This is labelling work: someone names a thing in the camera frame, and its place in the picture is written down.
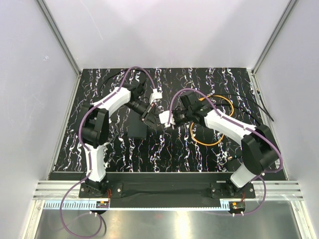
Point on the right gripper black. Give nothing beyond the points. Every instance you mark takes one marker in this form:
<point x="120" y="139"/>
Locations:
<point x="174" y="113"/>

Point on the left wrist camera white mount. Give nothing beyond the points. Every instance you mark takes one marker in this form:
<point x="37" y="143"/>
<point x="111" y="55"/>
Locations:
<point x="155" y="95"/>

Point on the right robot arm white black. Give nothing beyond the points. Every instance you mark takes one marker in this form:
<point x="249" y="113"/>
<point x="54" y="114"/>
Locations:
<point x="259" y="148"/>

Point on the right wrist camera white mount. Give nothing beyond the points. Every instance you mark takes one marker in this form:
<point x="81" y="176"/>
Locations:
<point x="166" y="118"/>

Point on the black network switch box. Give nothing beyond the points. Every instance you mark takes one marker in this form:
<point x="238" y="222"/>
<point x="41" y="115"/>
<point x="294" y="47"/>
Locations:
<point x="136" y="128"/>

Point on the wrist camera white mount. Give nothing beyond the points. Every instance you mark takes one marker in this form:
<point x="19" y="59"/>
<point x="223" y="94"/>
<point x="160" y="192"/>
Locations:
<point x="166" y="118"/>
<point x="155" y="95"/>

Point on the aluminium frame rail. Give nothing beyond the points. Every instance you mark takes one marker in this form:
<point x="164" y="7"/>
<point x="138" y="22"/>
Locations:
<point x="52" y="190"/>

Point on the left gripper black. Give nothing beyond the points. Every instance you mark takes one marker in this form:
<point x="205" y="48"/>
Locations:
<point x="149" y="112"/>

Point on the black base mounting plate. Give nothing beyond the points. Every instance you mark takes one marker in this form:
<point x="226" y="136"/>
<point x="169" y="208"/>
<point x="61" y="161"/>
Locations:
<point x="124" y="185"/>

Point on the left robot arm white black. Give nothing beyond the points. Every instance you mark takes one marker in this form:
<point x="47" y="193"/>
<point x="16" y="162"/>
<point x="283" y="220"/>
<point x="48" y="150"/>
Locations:
<point x="93" y="130"/>

